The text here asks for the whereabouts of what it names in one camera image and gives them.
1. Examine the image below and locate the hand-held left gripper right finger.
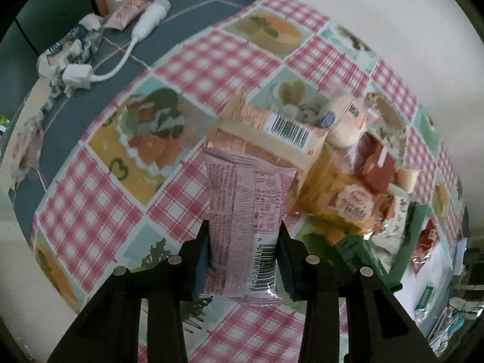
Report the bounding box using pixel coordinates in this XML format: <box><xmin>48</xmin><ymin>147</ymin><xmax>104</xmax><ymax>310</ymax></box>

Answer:
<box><xmin>278</xmin><ymin>221</ymin><xmax>440</xmax><ymax>363</ymax></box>

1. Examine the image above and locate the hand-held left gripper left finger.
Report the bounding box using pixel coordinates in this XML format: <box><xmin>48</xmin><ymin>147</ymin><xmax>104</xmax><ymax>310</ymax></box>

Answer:
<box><xmin>45</xmin><ymin>219</ymin><xmax>211</xmax><ymax>363</ymax></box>

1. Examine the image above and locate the pink snack packet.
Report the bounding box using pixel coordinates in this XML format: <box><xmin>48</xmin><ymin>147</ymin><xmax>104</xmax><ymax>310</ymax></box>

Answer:
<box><xmin>203</xmin><ymin>147</ymin><xmax>296</xmax><ymax>305</ymax></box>

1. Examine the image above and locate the green box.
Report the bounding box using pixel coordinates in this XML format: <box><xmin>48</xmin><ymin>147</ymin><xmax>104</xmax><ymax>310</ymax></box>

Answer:
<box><xmin>333</xmin><ymin>200</ymin><xmax>430</xmax><ymax>288</ymax></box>

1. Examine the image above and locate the yellow orange snack packet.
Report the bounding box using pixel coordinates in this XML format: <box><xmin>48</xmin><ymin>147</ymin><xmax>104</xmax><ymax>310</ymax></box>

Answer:
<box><xmin>295</xmin><ymin>155</ymin><xmax>396</xmax><ymax>235</ymax></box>

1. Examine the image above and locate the clear bag with round bun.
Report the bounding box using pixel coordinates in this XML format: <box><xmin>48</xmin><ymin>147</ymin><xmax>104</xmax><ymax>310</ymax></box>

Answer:
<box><xmin>368</xmin><ymin>193</ymin><xmax>413</xmax><ymax>254</ymax></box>

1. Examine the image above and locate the pink checkered printed tablecloth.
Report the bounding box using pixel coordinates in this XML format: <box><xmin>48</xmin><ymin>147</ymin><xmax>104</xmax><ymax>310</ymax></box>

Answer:
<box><xmin>32</xmin><ymin>0</ymin><xmax>469</xmax><ymax>363</ymax></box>

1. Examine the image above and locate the red brown snack packet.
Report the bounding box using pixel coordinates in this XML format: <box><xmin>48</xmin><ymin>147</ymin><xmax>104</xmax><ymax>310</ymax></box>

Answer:
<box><xmin>355</xmin><ymin>136</ymin><xmax>397</xmax><ymax>193</ymax></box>

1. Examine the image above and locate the green white tissue pack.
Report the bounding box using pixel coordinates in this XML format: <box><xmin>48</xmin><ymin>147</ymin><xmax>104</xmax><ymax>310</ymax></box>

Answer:
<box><xmin>414</xmin><ymin>283</ymin><xmax>445</xmax><ymax>322</ymax></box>

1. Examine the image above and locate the shiny red snack packet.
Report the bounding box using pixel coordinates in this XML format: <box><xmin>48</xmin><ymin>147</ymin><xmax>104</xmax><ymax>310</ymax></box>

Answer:
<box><xmin>414</xmin><ymin>217</ymin><xmax>445</xmax><ymax>275</ymax></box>

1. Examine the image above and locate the peach snack packet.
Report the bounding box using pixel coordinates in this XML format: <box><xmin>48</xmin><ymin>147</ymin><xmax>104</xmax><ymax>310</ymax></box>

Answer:
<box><xmin>206</xmin><ymin>87</ymin><xmax>329</xmax><ymax>182</ymax></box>

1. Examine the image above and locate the white round bun packet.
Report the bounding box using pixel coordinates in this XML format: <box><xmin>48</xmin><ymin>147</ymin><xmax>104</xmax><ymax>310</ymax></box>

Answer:
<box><xmin>321</xmin><ymin>94</ymin><xmax>365</xmax><ymax>148</ymax></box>

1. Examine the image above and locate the blue table cover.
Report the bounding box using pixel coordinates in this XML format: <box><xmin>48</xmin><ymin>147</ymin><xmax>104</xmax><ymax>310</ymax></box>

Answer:
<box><xmin>9</xmin><ymin>0</ymin><xmax>269</xmax><ymax>235</ymax></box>

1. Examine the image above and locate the blue white crumpled packet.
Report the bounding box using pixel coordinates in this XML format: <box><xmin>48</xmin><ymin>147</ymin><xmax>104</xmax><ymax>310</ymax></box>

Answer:
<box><xmin>38</xmin><ymin>23</ymin><xmax>104</xmax><ymax>84</ymax></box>

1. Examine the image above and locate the small pink packet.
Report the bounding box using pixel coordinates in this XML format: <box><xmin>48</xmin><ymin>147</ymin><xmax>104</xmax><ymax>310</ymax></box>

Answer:
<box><xmin>104</xmin><ymin>0</ymin><xmax>146</xmax><ymax>31</ymax></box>

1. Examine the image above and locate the dark green cabinet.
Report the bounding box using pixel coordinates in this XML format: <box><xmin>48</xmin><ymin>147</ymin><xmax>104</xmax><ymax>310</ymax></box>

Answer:
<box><xmin>0</xmin><ymin>0</ymin><xmax>95</xmax><ymax>122</ymax></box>

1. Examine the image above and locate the white corded device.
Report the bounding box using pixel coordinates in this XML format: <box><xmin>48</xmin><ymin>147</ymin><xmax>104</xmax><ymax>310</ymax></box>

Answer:
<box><xmin>62</xmin><ymin>0</ymin><xmax>172</xmax><ymax>89</ymax></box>

